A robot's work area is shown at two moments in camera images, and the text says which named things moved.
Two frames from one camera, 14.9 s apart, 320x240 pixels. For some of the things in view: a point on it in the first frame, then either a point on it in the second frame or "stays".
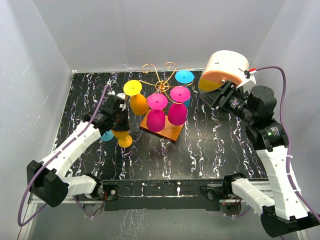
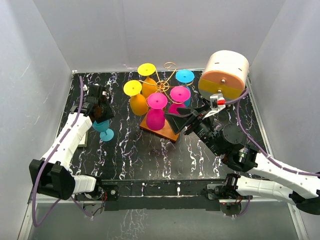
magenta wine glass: [177, 111] stays
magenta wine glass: [156, 119] stays
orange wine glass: [124, 140] → [149, 85]
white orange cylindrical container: [223, 66] stays
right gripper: [219, 98] → [181, 121]
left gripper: [126, 126] → [108, 115]
